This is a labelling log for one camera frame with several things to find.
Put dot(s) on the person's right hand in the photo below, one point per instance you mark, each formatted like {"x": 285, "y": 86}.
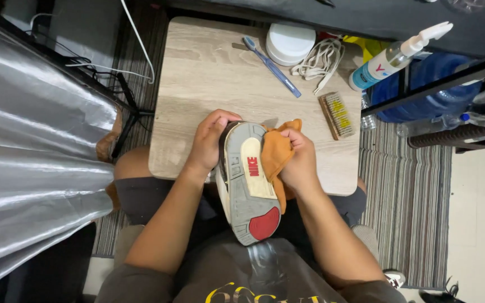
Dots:
{"x": 299, "y": 162}

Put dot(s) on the person's left hand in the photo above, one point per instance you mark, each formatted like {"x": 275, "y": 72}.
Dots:
{"x": 205, "y": 143}

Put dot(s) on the person's right fingers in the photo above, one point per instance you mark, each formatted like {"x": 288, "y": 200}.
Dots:
{"x": 289, "y": 135}

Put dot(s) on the person's left fingers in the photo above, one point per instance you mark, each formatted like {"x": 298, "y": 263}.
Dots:
{"x": 225, "y": 116}

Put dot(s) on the orange cloth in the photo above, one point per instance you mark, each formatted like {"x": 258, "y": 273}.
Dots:
{"x": 277, "y": 155}

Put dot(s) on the grey-soled sneaker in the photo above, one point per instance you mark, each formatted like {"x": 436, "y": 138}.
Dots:
{"x": 249, "y": 185}

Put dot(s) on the small wooden table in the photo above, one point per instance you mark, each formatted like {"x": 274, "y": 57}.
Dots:
{"x": 209, "y": 92}

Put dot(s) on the wooden scrub brush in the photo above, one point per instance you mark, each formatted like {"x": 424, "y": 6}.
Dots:
{"x": 337, "y": 114}

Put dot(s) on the blue toothbrush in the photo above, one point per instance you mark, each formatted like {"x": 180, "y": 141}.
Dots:
{"x": 271, "y": 65}

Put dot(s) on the white shoelaces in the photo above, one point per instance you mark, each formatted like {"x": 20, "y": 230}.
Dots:
{"x": 320, "y": 61}

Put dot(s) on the small clear water bottle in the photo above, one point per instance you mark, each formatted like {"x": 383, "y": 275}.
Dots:
{"x": 367, "y": 113}

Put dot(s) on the white round container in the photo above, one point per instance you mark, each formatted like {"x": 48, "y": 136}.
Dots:
{"x": 289, "y": 43}

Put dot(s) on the black stand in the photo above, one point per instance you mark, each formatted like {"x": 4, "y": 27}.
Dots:
{"x": 129, "y": 110}

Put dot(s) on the yellow bag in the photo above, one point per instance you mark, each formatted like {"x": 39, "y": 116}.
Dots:
{"x": 366, "y": 47}

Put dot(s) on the clear spray bottle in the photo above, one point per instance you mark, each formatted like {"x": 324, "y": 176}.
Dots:
{"x": 387, "y": 61}

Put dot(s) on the striped rug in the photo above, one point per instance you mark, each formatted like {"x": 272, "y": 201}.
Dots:
{"x": 402, "y": 202}

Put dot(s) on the clear plastic bottle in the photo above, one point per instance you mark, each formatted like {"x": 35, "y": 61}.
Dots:
{"x": 434, "y": 124}

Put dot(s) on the blue water jug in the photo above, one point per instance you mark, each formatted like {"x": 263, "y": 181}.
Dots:
{"x": 427, "y": 86}

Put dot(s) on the black shelf rack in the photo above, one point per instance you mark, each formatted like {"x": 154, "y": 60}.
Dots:
{"x": 440, "y": 80}

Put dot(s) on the white sneaker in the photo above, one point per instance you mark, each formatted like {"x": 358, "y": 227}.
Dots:
{"x": 395, "y": 277}

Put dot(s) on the silver curtain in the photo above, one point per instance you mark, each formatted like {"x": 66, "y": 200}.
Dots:
{"x": 36, "y": 160}

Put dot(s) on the black shoe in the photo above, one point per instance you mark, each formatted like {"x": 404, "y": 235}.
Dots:
{"x": 442, "y": 295}

